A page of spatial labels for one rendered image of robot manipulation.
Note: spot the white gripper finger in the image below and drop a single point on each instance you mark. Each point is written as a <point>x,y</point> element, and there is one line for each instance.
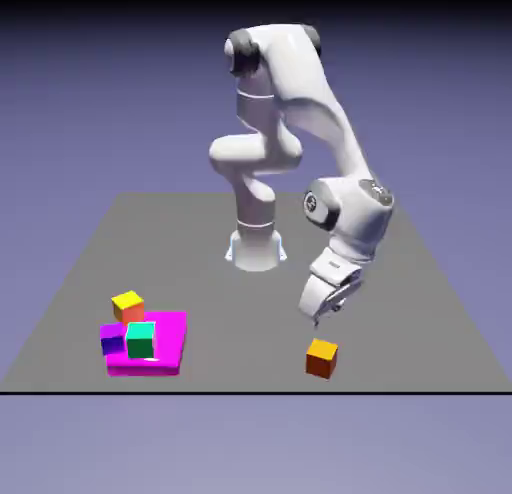
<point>316,321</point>

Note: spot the small purple cube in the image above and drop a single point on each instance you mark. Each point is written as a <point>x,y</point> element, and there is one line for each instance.
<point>112,338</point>

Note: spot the large magenta box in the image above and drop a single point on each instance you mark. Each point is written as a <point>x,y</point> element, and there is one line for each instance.
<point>168,342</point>

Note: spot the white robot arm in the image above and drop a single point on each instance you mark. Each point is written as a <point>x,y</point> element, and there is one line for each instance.
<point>312,114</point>

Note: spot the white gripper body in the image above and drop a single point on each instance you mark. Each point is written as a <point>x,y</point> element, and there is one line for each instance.
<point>316,296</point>

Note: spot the small orange cube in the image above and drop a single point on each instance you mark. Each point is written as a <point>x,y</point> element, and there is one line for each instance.
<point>321,358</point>

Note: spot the small yellow cube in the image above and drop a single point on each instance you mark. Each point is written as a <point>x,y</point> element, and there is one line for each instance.
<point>128,305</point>

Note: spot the small green cube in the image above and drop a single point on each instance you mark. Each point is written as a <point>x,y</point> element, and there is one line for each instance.
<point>140,340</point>

